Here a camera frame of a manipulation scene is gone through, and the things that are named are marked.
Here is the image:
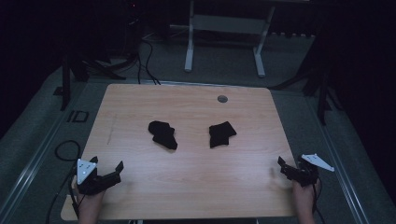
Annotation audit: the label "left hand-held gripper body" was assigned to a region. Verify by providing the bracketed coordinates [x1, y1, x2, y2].
[76, 158, 121, 197]

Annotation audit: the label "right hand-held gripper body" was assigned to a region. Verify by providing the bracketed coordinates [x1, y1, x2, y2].
[288, 153, 336, 189]

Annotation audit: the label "black sock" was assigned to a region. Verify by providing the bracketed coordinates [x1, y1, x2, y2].
[208, 120, 237, 149]
[148, 119, 178, 151]

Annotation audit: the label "person's left hand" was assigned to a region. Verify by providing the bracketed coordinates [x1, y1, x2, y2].
[71, 175, 106, 216]

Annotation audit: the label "person's right hand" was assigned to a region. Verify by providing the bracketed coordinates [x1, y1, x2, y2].
[291, 178, 321, 216]

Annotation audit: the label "black metal stand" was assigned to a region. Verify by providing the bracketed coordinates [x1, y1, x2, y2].
[270, 59, 344, 126]
[52, 50, 127, 112]

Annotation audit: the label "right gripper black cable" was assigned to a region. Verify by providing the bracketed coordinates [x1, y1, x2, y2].
[312, 178, 327, 224]

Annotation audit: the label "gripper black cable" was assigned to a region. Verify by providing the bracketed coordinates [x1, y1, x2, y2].
[46, 167, 82, 224]
[312, 178, 327, 224]

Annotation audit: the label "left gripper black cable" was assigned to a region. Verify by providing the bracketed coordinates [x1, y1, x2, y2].
[46, 167, 82, 224]

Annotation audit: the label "looped black floor cable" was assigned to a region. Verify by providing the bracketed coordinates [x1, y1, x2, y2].
[54, 139, 82, 162]

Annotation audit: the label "black hanging cables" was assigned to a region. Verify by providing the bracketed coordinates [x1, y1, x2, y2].
[135, 36, 162, 86]

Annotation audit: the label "white metal desk frame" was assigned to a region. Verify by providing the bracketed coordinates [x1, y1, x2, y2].
[184, 0, 276, 78]

